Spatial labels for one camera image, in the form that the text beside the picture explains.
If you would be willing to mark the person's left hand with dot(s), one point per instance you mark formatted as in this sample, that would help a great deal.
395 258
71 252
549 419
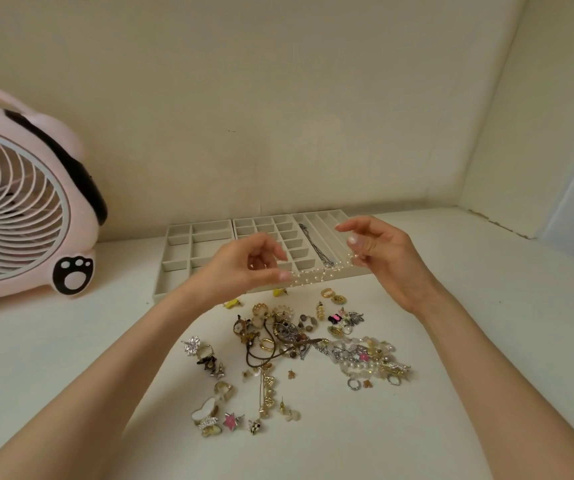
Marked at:
232 274

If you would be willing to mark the pile of mixed jewelry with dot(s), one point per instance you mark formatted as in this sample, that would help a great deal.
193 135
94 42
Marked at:
352 354

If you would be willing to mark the person's right hand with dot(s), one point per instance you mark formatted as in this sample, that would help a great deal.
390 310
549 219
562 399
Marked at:
397 264

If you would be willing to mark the pink animal-shaped desk fan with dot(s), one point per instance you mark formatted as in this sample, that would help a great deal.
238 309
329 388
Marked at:
21 214

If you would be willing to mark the grey earring grid tray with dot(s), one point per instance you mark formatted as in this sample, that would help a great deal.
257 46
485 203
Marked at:
267 227

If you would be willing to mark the grey necklace tray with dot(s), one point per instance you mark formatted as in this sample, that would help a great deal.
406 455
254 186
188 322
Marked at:
332 222

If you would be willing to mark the person's right forearm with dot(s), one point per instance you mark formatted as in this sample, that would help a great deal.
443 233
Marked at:
507 394

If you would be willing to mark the grey bracelet tray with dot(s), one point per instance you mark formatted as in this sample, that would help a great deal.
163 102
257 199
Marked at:
207 229

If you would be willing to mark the white table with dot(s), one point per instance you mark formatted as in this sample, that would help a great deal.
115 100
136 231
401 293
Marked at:
492 294

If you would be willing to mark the person's left forearm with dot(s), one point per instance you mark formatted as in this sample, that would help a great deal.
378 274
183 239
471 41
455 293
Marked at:
91 394

